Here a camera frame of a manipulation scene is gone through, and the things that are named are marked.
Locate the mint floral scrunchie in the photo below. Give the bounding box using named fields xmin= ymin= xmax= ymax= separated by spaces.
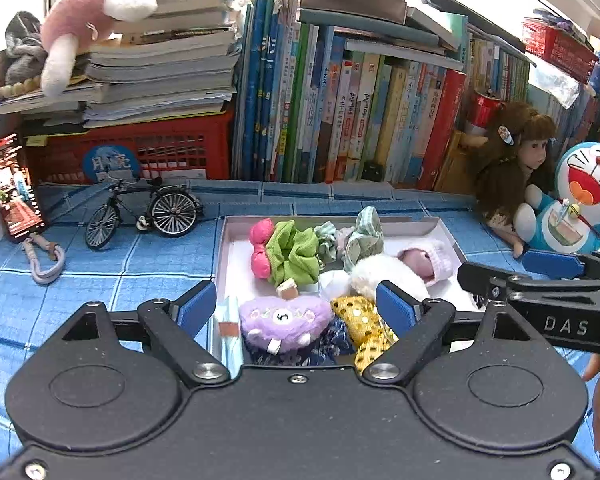
xmin=314 ymin=206 xmax=386 ymax=272

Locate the miniature black bicycle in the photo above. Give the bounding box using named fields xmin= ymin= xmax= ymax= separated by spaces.
xmin=84 ymin=176 xmax=204 ymax=250

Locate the pink white plush toy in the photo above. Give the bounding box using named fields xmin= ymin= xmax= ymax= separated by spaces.
xmin=40 ymin=0 xmax=158 ymax=100

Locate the gold sequin bow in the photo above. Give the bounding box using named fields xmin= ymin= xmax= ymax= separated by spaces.
xmin=330 ymin=295 xmax=398 ymax=376

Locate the white fluffy plush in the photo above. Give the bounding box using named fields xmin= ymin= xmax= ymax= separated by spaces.
xmin=320 ymin=254 xmax=431 ymax=307

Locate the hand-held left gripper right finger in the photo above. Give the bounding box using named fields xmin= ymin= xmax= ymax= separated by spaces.
xmin=362 ymin=282 xmax=546 ymax=388

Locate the blue white cat plush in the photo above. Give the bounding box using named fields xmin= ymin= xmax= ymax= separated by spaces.
xmin=515 ymin=141 xmax=600 ymax=256

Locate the white cardboard box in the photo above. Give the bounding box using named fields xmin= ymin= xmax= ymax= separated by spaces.
xmin=211 ymin=215 xmax=481 ymax=366

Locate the pink white sock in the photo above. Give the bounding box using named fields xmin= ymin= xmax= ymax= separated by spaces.
xmin=397 ymin=239 xmax=455 ymax=288

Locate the large red plastic basket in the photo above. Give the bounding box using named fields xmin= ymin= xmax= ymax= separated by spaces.
xmin=25 ymin=110 xmax=235 ymax=186

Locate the purple plush toy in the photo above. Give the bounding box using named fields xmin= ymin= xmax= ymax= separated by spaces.
xmin=238 ymin=296 xmax=333 ymax=356

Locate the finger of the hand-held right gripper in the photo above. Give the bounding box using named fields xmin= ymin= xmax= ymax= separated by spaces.
xmin=457 ymin=261 xmax=600 ymax=304
xmin=521 ymin=249 xmax=600 ymax=281

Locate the brown haired doll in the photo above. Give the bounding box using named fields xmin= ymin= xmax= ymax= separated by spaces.
xmin=472 ymin=100 xmax=558 ymax=259

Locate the row of upright books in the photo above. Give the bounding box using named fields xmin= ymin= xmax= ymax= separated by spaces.
xmin=230 ymin=0 xmax=536 ymax=191

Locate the wooden bead string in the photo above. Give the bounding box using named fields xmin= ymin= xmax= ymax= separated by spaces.
xmin=0 ymin=77 xmax=43 ymax=101

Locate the green pink scrunchie with bell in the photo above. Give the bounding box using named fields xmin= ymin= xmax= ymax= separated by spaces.
xmin=249 ymin=218 xmax=322 ymax=288

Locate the clear plastic bag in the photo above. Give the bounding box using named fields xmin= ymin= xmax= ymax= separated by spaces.
xmin=527 ymin=60 xmax=581 ymax=108

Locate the smartphone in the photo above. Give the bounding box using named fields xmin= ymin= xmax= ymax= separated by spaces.
xmin=0 ymin=132 xmax=48 ymax=243

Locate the grey carabiner strap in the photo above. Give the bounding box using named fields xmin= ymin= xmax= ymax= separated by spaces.
xmin=22 ymin=232 xmax=67 ymax=286

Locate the stack of flat books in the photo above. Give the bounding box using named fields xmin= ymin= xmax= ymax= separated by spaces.
xmin=0 ymin=0 xmax=243 ymax=128

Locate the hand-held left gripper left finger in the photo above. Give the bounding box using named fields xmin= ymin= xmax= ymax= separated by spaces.
xmin=55 ymin=280 xmax=232 ymax=388

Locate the blue checked tablecloth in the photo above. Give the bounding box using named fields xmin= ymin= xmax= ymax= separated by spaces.
xmin=0 ymin=180 xmax=600 ymax=461

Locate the blue brocade bow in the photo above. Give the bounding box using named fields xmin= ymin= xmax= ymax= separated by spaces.
xmin=245 ymin=317 xmax=356 ymax=366

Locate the grey plush toy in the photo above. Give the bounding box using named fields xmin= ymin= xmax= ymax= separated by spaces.
xmin=4 ymin=10 xmax=48 ymax=86

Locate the small red plastic basket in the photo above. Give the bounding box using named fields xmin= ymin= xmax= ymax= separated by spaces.
xmin=521 ymin=16 xmax=600 ymax=85

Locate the red can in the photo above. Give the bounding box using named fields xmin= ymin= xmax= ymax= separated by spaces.
xmin=467 ymin=89 xmax=506 ymax=136

